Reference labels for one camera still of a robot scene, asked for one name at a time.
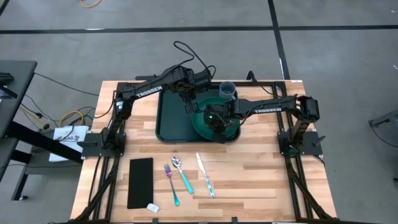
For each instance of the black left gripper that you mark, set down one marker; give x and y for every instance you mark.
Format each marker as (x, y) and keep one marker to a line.
(191, 93)

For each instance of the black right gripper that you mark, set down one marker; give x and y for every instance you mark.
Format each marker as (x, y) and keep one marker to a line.
(222, 119)

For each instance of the dark green bowl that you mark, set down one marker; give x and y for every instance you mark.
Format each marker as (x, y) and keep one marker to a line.
(207, 124)

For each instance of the green plate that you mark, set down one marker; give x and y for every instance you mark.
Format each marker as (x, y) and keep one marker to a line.
(199, 124)

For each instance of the grey mug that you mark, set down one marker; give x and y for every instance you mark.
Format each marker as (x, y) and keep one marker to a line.
(228, 88)

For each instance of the black cloth napkin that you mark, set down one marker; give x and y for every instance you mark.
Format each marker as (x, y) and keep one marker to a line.
(140, 183)

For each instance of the small white eraser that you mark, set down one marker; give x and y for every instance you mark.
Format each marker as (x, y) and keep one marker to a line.
(152, 208)

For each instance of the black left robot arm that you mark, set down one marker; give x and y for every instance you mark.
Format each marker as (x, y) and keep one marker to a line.
(149, 90)

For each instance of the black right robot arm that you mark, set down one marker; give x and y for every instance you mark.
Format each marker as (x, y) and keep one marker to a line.
(267, 107)

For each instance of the dark green plastic tray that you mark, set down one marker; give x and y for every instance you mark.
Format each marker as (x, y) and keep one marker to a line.
(172, 118)

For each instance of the black power strip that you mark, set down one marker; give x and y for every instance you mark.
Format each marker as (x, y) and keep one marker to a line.
(144, 77)

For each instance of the black table clamp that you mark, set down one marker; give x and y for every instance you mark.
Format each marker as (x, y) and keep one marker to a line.
(155, 221)
(234, 220)

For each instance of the white printed paper sheet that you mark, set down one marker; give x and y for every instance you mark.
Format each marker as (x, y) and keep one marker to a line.
(66, 137)

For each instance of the grey chair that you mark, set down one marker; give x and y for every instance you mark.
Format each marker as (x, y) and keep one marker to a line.
(388, 119)

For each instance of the black desk top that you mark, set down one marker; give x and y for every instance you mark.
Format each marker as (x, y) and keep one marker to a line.
(15, 93)

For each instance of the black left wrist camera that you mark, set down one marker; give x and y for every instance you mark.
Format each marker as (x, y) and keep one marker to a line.
(203, 76)

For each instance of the black aluminium table frame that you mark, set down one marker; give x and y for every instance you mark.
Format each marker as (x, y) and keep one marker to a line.
(264, 84)

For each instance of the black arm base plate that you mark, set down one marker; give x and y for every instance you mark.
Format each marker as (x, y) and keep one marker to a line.
(93, 151)
(312, 146)

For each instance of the black desk leg frame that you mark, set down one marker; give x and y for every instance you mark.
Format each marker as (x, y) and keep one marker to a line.
(37, 141)

